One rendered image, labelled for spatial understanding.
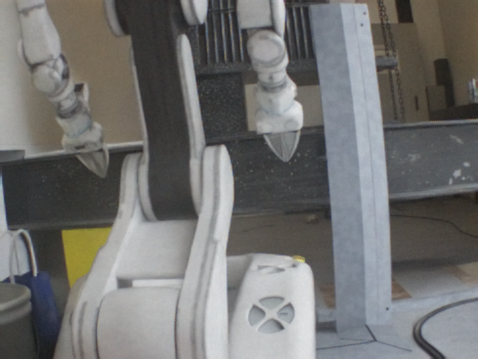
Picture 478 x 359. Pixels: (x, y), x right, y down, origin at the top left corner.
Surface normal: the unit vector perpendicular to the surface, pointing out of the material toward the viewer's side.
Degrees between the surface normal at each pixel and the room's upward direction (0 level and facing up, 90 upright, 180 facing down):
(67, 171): 90
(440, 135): 90
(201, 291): 27
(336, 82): 90
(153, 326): 57
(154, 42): 110
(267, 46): 134
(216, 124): 90
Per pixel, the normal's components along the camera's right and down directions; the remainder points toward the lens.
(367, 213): 0.18, 0.04
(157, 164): -0.17, -0.44
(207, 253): -0.12, -0.86
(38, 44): -0.07, 0.36
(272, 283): -0.15, -0.73
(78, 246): -0.04, 0.06
